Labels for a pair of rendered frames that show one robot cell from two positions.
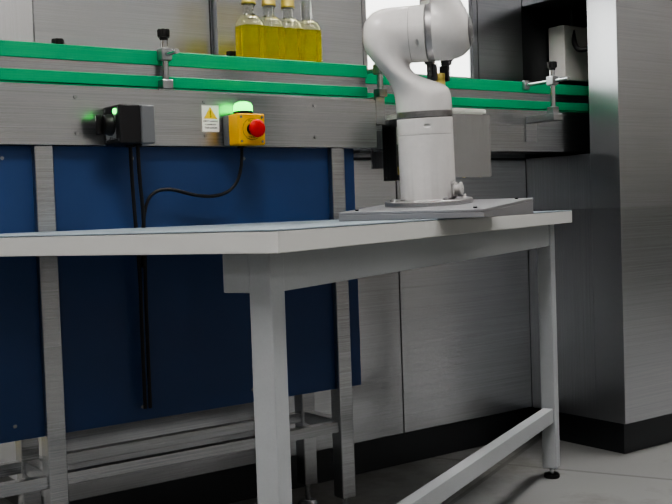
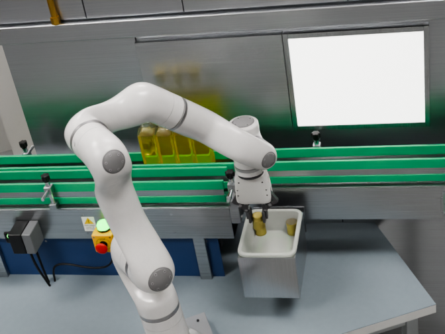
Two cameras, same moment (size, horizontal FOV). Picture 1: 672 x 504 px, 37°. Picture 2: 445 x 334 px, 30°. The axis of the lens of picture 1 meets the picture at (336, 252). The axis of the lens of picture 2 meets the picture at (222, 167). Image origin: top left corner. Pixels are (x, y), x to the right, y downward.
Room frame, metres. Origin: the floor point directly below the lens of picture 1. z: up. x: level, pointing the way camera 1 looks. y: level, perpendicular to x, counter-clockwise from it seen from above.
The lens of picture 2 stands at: (1.28, -1.76, 2.54)
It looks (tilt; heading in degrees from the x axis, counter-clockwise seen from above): 33 degrees down; 52
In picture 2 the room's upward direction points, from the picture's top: 10 degrees counter-clockwise
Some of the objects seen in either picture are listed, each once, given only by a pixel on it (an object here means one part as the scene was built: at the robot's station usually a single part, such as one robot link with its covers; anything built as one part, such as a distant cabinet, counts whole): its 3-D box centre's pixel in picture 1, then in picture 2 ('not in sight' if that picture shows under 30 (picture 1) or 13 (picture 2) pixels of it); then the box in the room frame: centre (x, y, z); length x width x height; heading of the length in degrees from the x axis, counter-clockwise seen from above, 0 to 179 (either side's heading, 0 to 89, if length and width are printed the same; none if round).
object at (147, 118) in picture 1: (129, 126); (26, 237); (2.13, 0.42, 0.96); 0.08 x 0.08 x 0.08; 36
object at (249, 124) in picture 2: not in sight; (246, 142); (2.54, -0.27, 1.36); 0.09 x 0.08 x 0.13; 78
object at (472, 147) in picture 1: (428, 149); (275, 248); (2.61, -0.25, 0.92); 0.27 x 0.17 x 0.15; 36
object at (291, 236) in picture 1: (182, 231); (138, 238); (2.51, 0.38, 0.73); 1.58 x 1.52 x 0.04; 152
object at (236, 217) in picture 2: (370, 112); (238, 205); (2.61, -0.10, 1.02); 0.09 x 0.04 x 0.07; 36
